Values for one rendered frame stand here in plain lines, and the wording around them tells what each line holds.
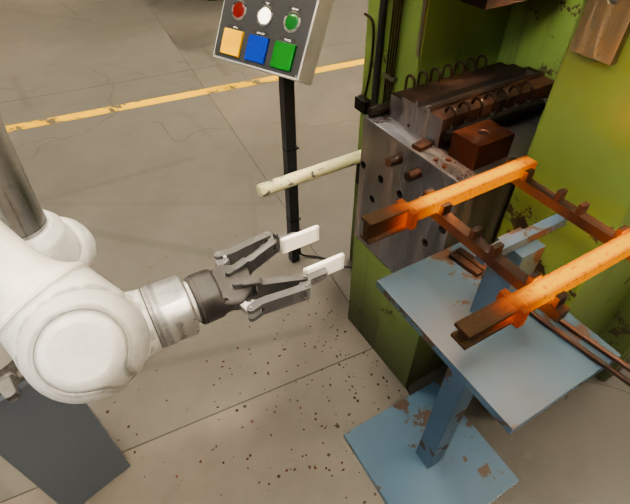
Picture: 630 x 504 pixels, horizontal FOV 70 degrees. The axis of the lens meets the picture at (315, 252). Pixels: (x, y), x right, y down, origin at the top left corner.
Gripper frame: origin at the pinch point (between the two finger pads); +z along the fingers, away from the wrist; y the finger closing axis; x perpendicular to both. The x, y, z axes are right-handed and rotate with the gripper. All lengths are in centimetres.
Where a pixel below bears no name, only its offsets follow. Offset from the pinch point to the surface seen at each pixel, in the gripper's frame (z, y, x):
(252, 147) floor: 68, -194, -102
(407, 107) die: 51, -39, -5
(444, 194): 26.7, 0.1, 1.3
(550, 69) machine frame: 99, -34, -3
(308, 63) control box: 40, -73, -3
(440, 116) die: 52, -28, -3
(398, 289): 23.6, -3.4, -25.9
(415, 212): 18.4, 2.0, 1.9
